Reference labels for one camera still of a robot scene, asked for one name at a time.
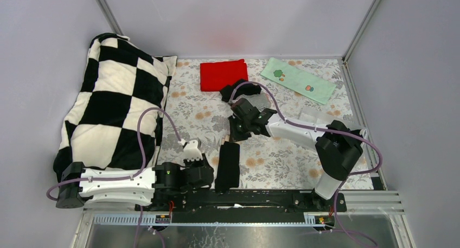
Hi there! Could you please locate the black underwear beige waistband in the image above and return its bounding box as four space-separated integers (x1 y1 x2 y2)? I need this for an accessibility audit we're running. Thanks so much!
215 141 240 194

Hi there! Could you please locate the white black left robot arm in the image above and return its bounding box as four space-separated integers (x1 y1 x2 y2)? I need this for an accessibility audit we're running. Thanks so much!
56 156 214 211

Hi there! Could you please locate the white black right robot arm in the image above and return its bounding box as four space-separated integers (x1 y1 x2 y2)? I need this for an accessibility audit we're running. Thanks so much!
229 98 364 211

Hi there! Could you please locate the grey striped underwear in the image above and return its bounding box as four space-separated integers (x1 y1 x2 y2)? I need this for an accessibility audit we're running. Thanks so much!
246 93 271 112

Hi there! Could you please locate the black crumpled garment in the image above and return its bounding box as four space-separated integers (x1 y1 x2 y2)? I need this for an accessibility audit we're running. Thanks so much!
219 79 261 103

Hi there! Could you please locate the red folded cloth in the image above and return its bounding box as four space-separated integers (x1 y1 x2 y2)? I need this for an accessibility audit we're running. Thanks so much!
200 59 248 92

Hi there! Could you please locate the mint green printed cloth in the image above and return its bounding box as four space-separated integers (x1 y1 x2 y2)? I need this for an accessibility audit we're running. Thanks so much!
261 58 336 105

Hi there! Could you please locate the clear plastic organizer box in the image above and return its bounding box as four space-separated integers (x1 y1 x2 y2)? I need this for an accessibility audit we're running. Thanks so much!
298 107 369 139

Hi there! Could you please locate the black white checkered blanket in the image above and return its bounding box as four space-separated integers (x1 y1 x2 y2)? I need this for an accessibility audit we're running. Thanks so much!
53 33 177 178

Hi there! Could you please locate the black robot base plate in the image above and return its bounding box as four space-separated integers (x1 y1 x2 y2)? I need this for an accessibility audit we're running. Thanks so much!
143 189 347 213

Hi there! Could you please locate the aluminium frame rail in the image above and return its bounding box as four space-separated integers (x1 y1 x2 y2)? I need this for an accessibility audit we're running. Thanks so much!
71 190 415 247

